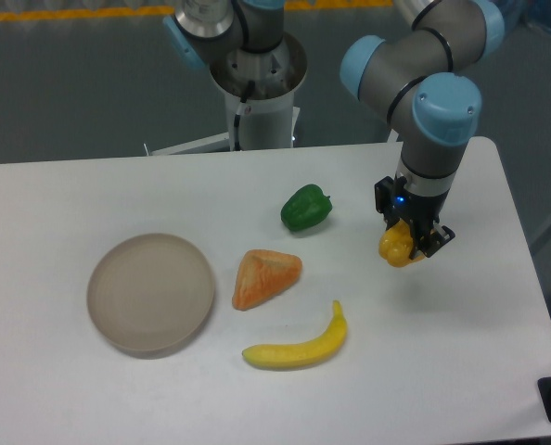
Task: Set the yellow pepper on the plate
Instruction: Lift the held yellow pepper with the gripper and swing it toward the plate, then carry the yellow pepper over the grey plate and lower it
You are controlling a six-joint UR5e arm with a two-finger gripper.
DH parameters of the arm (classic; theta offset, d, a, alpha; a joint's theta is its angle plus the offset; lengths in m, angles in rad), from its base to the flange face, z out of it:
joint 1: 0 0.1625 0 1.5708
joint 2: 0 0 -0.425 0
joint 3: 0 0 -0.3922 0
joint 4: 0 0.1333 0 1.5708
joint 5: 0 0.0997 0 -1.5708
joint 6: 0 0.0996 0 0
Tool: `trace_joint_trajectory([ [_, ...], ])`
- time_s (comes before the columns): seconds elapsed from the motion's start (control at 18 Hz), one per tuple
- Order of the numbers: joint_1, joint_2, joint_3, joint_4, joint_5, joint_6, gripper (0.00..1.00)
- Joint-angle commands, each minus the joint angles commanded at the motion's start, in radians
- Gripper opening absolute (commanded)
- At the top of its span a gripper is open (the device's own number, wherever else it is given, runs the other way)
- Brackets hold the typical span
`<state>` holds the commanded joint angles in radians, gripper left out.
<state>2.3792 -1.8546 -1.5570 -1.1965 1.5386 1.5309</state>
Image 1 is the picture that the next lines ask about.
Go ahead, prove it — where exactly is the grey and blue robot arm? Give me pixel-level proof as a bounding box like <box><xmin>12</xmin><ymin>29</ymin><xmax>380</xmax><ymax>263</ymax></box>
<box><xmin>163</xmin><ymin>1</ymin><xmax>505</xmax><ymax>267</ymax></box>

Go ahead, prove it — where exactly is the beige round plate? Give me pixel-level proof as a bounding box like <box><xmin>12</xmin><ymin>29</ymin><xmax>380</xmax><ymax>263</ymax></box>
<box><xmin>86</xmin><ymin>234</ymin><xmax>215</xmax><ymax>359</ymax></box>

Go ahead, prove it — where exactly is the green toy pepper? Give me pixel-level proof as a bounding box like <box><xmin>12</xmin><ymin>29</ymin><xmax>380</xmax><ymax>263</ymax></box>
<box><xmin>280</xmin><ymin>184</ymin><xmax>333</xmax><ymax>233</ymax></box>

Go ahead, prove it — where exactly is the black cable on pedestal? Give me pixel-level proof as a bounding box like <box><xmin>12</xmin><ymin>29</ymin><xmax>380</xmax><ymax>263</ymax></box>
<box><xmin>232</xmin><ymin>79</ymin><xmax>257</xmax><ymax>152</ymax></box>

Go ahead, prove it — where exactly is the yellow toy pepper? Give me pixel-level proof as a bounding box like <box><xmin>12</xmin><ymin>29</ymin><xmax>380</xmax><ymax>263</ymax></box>
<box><xmin>378</xmin><ymin>220</ymin><xmax>424</xmax><ymax>268</ymax></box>

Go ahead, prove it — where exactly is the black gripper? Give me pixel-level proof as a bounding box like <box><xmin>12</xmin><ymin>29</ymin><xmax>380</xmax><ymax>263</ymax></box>
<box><xmin>374</xmin><ymin>172</ymin><xmax>455</xmax><ymax>261</ymax></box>

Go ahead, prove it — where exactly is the orange toy bread triangle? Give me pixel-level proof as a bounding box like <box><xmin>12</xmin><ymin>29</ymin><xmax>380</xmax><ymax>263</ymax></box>
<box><xmin>232</xmin><ymin>249</ymin><xmax>302</xmax><ymax>311</ymax></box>

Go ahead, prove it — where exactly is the yellow toy banana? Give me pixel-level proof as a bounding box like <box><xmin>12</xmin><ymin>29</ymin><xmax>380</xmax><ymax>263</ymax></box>
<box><xmin>241</xmin><ymin>300</ymin><xmax>349</xmax><ymax>370</ymax></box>

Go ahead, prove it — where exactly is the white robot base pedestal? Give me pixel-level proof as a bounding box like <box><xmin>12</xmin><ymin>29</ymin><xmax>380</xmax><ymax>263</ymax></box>
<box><xmin>149</xmin><ymin>32</ymin><xmax>308</xmax><ymax>156</ymax></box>

